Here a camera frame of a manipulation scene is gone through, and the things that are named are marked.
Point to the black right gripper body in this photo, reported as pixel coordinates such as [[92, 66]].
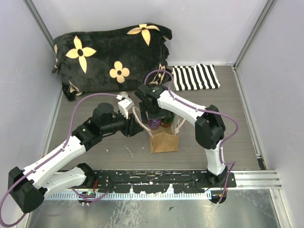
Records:
[[153, 112]]

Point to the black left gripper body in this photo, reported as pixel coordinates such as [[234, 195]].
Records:
[[122, 124]]

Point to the purple Fanta can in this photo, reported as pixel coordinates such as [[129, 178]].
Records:
[[154, 124]]

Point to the green glass bottle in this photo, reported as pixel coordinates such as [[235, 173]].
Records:
[[167, 122]]

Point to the red cola can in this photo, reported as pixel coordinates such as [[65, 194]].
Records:
[[123, 95]]

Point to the watermelon print canvas bag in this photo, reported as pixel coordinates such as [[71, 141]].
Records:
[[163, 139]]

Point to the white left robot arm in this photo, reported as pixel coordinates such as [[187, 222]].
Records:
[[30, 186]]

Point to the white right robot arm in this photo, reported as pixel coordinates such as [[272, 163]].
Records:
[[159, 101]]

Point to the black floral plush blanket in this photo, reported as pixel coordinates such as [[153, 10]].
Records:
[[114, 60]]

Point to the black white striped cloth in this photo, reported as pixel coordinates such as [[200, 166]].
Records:
[[197, 77]]

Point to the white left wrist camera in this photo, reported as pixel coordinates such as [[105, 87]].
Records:
[[125, 106]]

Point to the white slotted cable duct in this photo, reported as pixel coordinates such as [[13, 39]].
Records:
[[169, 195]]

